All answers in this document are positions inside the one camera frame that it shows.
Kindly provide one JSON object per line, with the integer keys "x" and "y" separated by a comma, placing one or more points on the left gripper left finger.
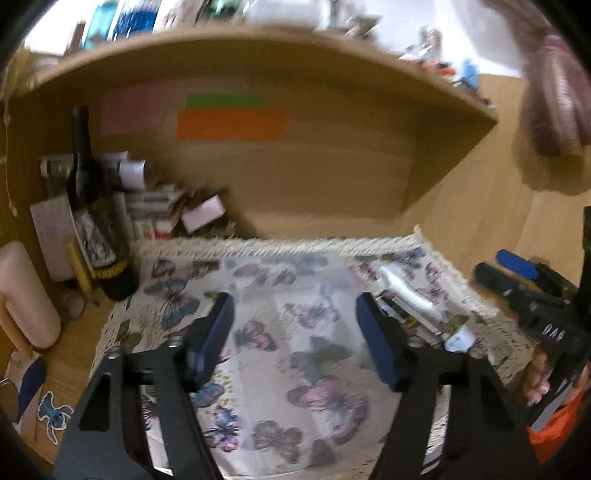
{"x": 106, "y": 438}

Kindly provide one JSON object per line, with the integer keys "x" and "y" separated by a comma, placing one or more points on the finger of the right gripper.
{"x": 526, "y": 269}
{"x": 498, "y": 282}

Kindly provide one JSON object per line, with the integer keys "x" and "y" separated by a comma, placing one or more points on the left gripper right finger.
{"x": 486, "y": 437}

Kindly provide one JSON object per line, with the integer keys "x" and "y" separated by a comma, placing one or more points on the person's right hand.
{"x": 535, "y": 381}

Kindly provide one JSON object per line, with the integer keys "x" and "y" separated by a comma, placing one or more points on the orange sleeve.
{"x": 553, "y": 437}

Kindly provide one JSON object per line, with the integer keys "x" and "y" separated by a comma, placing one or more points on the butterfly print lace cloth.
{"x": 295, "y": 394}

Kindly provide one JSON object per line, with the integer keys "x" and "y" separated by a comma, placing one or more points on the blue character sticker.
{"x": 55, "y": 418}

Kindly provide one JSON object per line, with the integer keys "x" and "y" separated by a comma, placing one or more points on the mauve hanging fabric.
{"x": 556, "y": 110}

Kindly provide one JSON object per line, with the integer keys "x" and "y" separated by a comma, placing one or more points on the pink cylindrical container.
{"x": 27, "y": 301}

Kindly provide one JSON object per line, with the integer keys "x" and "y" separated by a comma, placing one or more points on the dark wine bottle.
{"x": 98, "y": 230}

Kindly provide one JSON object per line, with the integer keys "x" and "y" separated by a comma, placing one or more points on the small white cardboard box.
{"x": 205, "y": 213}

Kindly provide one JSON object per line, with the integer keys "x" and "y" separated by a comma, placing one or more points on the stack of books and papers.
{"x": 148, "y": 208}

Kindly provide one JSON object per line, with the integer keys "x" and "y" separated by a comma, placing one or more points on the white notepad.
{"x": 54, "y": 227}

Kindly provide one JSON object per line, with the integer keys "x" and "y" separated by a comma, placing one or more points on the wooden shelf unit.
{"x": 309, "y": 136}

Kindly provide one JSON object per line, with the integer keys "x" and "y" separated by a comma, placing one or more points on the orange sticky note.
{"x": 232, "y": 124}

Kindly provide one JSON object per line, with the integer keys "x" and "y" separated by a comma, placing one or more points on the pink sticky note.
{"x": 132, "y": 109}

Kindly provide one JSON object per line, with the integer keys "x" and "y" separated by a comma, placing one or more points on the green sticky note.
{"x": 225, "y": 101}

